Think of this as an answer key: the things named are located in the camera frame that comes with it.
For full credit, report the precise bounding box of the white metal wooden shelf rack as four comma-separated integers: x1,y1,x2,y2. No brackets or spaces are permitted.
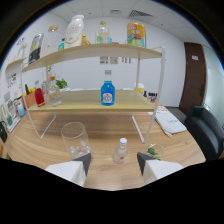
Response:
19,43,167,144

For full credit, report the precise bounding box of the clear bottle orange cap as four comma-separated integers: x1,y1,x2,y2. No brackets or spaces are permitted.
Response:
48,75,63,107

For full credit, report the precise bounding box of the ceiling air vent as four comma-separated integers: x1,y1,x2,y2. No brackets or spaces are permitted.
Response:
128,9,154,18

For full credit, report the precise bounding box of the small teal bottle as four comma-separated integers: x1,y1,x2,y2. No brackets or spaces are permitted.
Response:
57,37,66,52

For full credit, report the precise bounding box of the clear bottle green cap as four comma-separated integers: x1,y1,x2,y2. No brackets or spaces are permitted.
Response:
96,20,112,45

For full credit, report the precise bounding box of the large white bottle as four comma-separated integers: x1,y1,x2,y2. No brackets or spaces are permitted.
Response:
64,14,85,50

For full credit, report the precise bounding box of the clear bottle red label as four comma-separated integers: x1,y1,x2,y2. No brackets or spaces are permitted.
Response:
114,137,129,165

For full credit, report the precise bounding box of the green potted plant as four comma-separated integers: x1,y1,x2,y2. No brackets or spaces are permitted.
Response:
55,78,69,90

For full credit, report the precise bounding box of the wooden wall shelf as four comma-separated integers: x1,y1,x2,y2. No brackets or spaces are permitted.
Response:
4,57,28,71

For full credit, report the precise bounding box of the brown door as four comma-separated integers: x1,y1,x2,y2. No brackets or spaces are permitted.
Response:
178,41,207,116

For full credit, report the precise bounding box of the black bag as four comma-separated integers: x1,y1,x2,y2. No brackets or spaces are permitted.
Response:
0,120,8,144

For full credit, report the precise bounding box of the light blue cup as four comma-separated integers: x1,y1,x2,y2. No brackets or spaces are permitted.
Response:
17,103,26,118

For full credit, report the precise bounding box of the black armchair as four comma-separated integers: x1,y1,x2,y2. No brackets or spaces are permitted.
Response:
184,105,224,162

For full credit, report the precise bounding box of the small glass of mint leaves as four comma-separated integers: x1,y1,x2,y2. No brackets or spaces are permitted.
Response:
145,143,165,161

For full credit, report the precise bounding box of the blue liquid bottle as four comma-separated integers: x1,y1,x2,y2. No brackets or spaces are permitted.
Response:
100,69,116,107

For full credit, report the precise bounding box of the yellow colourful can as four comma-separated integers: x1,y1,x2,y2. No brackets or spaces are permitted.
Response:
126,22,147,49

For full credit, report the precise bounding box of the small amber bottle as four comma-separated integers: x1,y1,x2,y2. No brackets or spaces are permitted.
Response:
81,34,91,46

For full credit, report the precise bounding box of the glass jar with cork lid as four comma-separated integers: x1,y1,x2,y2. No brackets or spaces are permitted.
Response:
44,24,61,56

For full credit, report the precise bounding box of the clear glass cup with ice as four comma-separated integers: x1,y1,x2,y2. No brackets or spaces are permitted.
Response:
60,121,92,160

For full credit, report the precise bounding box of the white tray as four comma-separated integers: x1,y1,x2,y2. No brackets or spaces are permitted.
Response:
5,114,22,133

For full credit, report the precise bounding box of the white figurine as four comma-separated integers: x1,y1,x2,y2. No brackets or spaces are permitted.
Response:
16,39,28,59

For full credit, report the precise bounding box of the red liquid bottle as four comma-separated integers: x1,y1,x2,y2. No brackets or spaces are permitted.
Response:
34,87,46,108

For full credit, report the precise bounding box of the white folded bag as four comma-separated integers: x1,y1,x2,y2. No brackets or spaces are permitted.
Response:
153,105,188,138

